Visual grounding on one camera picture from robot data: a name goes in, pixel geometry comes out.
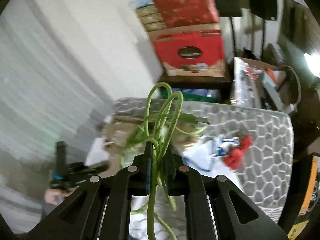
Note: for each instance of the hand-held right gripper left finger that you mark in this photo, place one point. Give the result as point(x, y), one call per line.
point(148, 165)

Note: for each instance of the person's left hand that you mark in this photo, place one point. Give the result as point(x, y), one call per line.
point(53, 197)

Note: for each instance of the cardboard tray box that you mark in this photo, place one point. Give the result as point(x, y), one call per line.
point(96, 155)

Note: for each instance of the black television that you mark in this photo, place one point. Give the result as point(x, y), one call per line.
point(295, 25)

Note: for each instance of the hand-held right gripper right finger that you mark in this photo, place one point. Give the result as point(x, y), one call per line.
point(172, 166)

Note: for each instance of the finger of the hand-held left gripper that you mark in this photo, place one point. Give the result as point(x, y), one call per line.
point(61, 155)
point(90, 168)

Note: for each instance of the bright lamp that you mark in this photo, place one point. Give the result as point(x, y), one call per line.
point(312, 63)

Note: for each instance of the red floral gift bag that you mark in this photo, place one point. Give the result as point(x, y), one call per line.
point(187, 5)

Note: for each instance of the silver foil bag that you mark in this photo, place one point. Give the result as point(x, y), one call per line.
point(245, 80)

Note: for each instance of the open cardboard carton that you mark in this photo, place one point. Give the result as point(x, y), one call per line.
point(280, 80)

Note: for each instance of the blue green plastic bag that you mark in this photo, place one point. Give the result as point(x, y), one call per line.
point(190, 93)

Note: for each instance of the brown patterned flat box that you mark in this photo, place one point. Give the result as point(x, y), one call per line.
point(155, 26)
point(151, 18)
point(147, 10)

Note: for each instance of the plastic packet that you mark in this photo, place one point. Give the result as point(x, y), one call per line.
point(212, 145)

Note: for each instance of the dark wooden cabinet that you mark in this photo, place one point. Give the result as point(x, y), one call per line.
point(200, 82)

